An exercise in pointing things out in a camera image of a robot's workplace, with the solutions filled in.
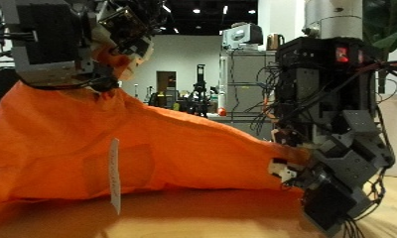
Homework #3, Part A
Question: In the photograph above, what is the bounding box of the grey low counter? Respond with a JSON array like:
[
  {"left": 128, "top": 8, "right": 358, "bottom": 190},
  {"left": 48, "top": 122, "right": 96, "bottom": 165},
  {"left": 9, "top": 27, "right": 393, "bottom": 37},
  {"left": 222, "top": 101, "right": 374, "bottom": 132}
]
[{"left": 206, "top": 113, "right": 277, "bottom": 140}]

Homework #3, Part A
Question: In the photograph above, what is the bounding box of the grey box appliance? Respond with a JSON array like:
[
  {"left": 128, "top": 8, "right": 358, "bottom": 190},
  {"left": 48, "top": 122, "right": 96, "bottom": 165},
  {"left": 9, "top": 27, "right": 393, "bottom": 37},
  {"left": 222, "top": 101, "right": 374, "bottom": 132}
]
[{"left": 221, "top": 22, "right": 265, "bottom": 51}]

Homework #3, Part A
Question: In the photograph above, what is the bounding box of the black right hand cable bundle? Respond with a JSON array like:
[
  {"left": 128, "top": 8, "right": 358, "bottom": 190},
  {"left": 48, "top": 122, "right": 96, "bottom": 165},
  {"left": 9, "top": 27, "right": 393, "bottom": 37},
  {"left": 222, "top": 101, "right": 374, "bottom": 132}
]
[{"left": 0, "top": 19, "right": 37, "bottom": 65}]

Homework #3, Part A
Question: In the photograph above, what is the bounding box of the brown door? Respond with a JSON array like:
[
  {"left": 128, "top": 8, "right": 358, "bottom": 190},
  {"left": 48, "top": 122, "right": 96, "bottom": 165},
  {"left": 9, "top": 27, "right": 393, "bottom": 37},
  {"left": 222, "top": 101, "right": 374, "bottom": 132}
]
[{"left": 154, "top": 70, "right": 177, "bottom": 97}]

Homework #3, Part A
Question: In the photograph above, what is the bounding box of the grey drawer cabinet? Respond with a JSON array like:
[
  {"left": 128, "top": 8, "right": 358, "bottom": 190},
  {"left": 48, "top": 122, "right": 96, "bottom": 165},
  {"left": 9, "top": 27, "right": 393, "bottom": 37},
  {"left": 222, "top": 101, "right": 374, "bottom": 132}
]
[{"left": 218, "top": 49, "right": 282, "bottom": 117}]

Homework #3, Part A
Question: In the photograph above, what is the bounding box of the copper kettle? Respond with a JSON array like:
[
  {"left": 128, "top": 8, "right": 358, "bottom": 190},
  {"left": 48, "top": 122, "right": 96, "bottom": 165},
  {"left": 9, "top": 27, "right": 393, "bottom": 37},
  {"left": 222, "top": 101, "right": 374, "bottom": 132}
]
[{"left": 265, "top": 33, "right": 286, "bottom": 52}]

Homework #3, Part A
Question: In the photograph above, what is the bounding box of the orange button shirt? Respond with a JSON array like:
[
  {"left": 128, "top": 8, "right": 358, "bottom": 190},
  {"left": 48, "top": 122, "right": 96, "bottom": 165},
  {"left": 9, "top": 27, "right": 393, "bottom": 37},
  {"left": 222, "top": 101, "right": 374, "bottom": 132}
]
[{"left": 0, "top": 46, "right": 311, "bottom": 216}]

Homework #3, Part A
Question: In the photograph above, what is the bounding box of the black camera tripod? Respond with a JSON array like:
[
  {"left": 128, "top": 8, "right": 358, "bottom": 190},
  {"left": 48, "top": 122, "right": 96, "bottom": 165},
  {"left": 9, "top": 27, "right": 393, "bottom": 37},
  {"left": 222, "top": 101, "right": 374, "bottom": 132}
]
[{"left": 186, "top": 63, "right": 210, "bottom": 118}]

